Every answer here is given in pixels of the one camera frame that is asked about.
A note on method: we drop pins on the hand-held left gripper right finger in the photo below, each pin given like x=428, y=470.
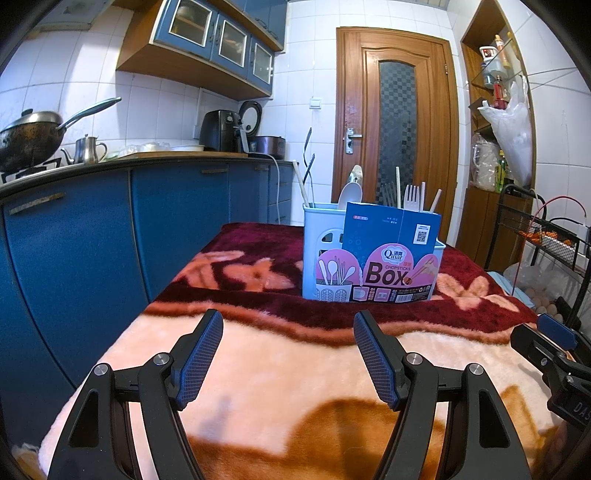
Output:
x=376, y=364

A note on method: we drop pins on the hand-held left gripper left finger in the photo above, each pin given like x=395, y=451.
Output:
x=198, y=364

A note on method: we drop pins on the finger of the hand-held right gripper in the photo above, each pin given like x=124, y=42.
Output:
x=538, y=346
x=558, y=332

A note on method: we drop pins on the light blue plastic utensil holder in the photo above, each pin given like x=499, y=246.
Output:
x=318, y=221

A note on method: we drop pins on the white plastic spoon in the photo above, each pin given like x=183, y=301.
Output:
x=352, y=198

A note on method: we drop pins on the white plastic fork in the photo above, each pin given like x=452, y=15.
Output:
x=413, y=198

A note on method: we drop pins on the pale chopstick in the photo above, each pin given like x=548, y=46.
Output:
x=435, y=203

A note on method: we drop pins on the red and pink plush blanket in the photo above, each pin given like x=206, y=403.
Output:
x=277, y=369

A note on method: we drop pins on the blue printed cardboard sleeve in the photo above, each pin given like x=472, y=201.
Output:
x=383, y=230

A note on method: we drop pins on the wooden shelf cabinet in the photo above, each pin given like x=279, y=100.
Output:
x=473, y=226

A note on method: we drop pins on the blue kitchen base cabinets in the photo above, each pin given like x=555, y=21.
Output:
x=83, y=244

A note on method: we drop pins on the green bottle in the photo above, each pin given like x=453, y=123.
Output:
x=502, y=173

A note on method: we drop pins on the clear plastic jug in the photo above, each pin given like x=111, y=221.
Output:
x=485, y=161

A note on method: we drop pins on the white plastic bag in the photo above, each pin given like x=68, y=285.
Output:
x=515, y=138

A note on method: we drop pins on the rice cooker with open lid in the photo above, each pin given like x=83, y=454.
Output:
x=268, y=145

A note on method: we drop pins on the black air fryer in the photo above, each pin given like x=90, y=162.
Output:
x=219, y=131

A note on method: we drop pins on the metal kettle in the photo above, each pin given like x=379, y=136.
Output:
x=87, y=150

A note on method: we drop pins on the red bottle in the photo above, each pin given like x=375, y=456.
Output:
x=500, y=94

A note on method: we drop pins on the gas stove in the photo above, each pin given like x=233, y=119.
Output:
x=27, y=171

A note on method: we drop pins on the black wok with lid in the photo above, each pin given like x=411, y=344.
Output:
x=27, y=141

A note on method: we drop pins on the brown wooden door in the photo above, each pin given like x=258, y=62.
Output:
x=353, y=83

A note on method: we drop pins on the yellow bottle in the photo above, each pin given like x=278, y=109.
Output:
x=498, y=42

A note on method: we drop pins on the white wall switch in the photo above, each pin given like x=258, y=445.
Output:
x=315, y=103

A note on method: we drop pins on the blue wall cabinet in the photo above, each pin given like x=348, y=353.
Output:
x=198, y=32

